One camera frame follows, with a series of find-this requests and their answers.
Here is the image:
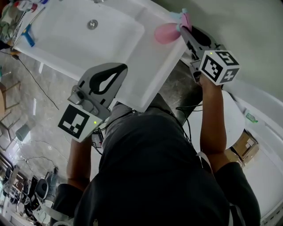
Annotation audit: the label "leaf patterned cloth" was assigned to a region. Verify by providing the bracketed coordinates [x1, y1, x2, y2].
[0, 4, 25, 43]

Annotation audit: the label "person's right forearm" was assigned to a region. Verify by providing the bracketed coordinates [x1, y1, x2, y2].
[199, 76, 229, 165]

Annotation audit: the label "cardboard box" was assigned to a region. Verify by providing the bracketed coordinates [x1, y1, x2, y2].
[225, 129, 260, 169]

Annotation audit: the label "blue handled squeegee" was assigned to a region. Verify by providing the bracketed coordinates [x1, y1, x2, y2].
[12, 6, 46, 48]

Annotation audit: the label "white sink basin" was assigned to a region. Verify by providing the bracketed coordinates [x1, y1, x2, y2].
[12, 0, 187, 113]

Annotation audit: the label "white bottle with red cap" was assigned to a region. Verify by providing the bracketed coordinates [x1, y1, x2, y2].
[12, 0, 38, 12]

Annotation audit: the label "wooden chair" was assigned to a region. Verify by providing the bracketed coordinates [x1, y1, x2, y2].
[0, 80, 22, 116]

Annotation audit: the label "person's grey trousers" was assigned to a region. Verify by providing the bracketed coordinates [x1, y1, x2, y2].
[103, 92, 185, 142]

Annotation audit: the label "white round stool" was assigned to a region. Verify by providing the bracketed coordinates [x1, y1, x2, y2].
[189, 90, 246, 153]

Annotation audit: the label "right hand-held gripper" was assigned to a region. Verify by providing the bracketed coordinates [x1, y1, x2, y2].
[180, 25, 241, 86]

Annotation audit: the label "small black device box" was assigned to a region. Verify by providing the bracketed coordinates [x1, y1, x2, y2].
[91, 130, 104, 149]

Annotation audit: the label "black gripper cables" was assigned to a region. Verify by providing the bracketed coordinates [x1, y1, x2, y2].
[176, 104, 203, 146]

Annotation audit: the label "white bathtub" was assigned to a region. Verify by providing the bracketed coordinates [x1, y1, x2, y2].
[221, 78, 283, 226]

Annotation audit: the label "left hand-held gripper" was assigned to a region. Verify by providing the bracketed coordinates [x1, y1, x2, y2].
[57, 62, 129, 143]

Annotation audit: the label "person's black shirt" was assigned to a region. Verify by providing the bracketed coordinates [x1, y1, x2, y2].
[52, 114, 262, 226]

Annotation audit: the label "black floor cable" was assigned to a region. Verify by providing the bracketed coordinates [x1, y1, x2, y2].
[0, 50, 60, 110]

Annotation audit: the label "person's left forearm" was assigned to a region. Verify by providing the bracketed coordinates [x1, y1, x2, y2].
[66, 136, 93, 192]

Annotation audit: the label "metal sink drain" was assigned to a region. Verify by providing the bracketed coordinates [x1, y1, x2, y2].
[87, 19, 99, 30]

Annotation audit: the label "green small bottle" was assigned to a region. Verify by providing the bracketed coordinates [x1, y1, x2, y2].
[246, 112, 259, 124]

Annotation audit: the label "grey bucket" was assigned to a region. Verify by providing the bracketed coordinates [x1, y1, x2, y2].
[15, 124, 31, 142]

